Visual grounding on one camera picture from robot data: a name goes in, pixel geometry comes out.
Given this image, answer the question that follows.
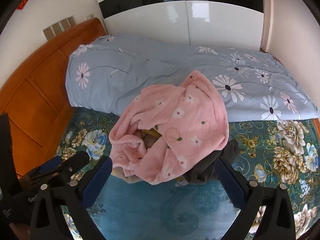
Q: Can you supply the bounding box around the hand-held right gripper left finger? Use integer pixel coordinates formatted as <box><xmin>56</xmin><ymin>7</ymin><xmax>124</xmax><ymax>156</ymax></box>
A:
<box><xmin>30</xmin><ymin>156</ymin><xmax>113</xmax><ymax>240</ymax></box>

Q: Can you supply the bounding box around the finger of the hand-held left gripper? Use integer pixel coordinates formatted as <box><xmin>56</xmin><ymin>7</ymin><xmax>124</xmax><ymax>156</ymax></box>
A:
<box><xmin>22</xmin><ymin>155</ymin><xmax>63</xmax><ymax>183</ymax></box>
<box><xmin>59</xmin><ymin>151</ymin><xmax>90</xmax><ymax>178</ymax></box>

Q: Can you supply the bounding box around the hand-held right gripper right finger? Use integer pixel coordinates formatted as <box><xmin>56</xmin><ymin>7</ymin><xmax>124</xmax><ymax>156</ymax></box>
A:
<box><xmin>214</xmin><ymin>158</ymin><xmax>297</xmax><ymax>240</ymax></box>

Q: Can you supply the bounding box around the pink floral fleece garment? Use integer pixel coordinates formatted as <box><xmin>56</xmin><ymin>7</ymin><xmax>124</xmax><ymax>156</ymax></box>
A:
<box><xmin>109</xmin><ymin>70</ymin><xmax>229</xmax><ymax>186</ymax></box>

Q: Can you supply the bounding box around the beige cloth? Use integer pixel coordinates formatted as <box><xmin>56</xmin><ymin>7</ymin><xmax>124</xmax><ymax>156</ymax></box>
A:
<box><xmin>112</xmin><ymin>167</ymin><xmax>140</xmax><ymax>183</ymax></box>

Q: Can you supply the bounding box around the dark grey garment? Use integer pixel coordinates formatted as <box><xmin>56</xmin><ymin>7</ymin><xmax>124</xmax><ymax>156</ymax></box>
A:
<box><xmin>186</xmin><ymin>139</ymin><xmax>241</xmax><ymax>184</ymax></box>

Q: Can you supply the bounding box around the teal floral bed sheet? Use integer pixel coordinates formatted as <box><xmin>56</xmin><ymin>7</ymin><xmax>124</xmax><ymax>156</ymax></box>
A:
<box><xmin>54</xmin><ymin>106</ymin><xmax>320</xmax><ymax>240</ymax></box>

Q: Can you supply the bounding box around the wooden bed headboard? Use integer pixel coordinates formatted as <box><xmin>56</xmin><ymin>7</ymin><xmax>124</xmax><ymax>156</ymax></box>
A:
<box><xmin>0</xmin><ymin>18</ymin><xmax>108</xmax><ymax>180</ymax></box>

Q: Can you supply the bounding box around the yellow fleece garment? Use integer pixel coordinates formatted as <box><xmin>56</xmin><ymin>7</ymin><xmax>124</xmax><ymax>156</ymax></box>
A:
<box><xmin>141</xmin><ymin>128</ymin><xmax>162</xmax><ymax>138</ymax></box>

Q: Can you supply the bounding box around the blue daisy print quilt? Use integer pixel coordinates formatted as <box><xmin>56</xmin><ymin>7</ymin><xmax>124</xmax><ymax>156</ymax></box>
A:
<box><xmin>66</xmin><ymin>34</ymin><xmax>320</xmax><ymax>121</ymax></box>

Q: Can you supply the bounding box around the white glossy wardrobe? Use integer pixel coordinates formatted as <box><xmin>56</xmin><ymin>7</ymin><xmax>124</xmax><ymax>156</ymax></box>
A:
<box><xmin>90</xmin><ymin>0</ymin><xmax>265</xmax><ymax>47</ymax></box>

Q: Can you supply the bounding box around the wall switch panel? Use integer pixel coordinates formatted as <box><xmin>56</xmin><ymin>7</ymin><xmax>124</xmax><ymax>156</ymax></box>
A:
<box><xmin>42</xmin><ymin>15</ymin><xmax>75</xmax><ymax>41</ymax></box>

